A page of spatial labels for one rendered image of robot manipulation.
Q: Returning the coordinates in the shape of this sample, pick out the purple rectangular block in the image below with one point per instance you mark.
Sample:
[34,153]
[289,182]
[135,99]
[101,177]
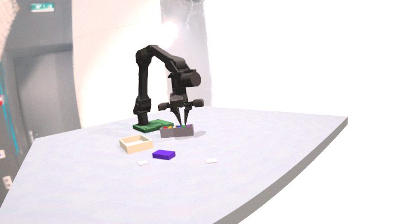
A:
[163,154]

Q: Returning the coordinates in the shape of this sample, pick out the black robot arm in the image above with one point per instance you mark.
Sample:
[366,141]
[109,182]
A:
[180,73]

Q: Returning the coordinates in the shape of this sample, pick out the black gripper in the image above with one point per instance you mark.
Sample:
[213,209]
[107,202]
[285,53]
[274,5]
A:
[188,106]

